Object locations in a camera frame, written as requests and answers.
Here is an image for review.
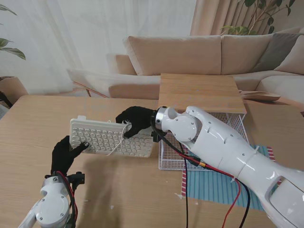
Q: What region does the blue striped mouse pad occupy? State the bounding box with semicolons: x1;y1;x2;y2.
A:
181;144;276;212

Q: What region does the black stand leg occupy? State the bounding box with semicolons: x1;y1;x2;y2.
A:
0;91;13;109

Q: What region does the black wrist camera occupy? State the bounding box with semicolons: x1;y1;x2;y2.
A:
68;171;86;189
151;131;167;143

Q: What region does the shallow wooden tray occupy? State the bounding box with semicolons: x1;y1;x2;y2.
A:
238;89;281;102

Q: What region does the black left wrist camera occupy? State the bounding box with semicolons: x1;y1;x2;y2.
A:
68;171;86;189

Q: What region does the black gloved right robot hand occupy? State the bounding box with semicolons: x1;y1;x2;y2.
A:
115;106;159;140

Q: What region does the wood top wire organizer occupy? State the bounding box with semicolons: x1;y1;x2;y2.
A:
158;73;247;115

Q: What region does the broad-leaf green plant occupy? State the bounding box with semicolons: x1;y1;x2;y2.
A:
0;3;27;61

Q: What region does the tan round planter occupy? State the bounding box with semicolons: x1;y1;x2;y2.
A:
0;76;29;97

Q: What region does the beige pleated curtain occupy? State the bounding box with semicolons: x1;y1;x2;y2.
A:
190;0;304;37

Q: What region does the white sheer curtain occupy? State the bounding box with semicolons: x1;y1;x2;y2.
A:
0;0;198;97

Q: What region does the beige fabric sofa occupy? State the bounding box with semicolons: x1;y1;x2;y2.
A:
108;26;304;112

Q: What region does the cream sofa cushion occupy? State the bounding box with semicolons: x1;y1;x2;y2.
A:
274;35;304;76

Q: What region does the grey sofa cushion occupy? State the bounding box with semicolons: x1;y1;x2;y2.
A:
251;33;301;73

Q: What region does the white cushioned wooden bench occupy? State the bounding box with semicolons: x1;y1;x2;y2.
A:
66;68;112;98

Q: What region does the beige round-key keyboard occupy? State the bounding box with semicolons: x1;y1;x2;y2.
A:
69;115;154;159

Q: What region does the left arm red black cable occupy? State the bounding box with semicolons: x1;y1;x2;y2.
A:
56;171;79;228

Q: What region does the white wire mesh drawer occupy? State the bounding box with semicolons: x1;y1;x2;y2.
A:
158;111;250;171

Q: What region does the arm red black cable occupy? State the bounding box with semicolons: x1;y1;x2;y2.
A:
151;118;252;228
56;171;79;228

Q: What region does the tall leafy green plant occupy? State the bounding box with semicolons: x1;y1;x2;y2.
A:
220;0;295;36

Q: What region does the right arm red black cable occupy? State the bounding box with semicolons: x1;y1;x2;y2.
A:
151;118;252;228

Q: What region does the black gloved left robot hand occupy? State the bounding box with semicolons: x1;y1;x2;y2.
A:
50;135;90;177

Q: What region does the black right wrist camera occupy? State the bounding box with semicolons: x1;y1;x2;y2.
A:
151;131;167;143

